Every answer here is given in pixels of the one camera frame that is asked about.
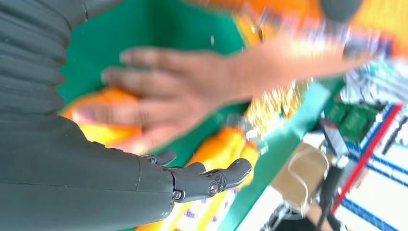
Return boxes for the green crates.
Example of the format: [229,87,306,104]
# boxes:
[325,102,380,144]

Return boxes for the white desk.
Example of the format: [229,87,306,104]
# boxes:
[236,132,322,231]

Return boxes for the black stand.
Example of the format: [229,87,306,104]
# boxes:
[315,166,345,231]

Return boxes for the brown cardboard box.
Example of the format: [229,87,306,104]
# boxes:
[271,141,331,213]

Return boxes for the white cable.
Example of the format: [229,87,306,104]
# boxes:
[287,146,331,214]

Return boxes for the person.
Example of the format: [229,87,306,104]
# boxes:
[72,30,408,155]

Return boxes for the blue and red metal rack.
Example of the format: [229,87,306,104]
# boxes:
[319,102,408,231]

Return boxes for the green table board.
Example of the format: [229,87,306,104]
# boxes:
[57,0,346,231]

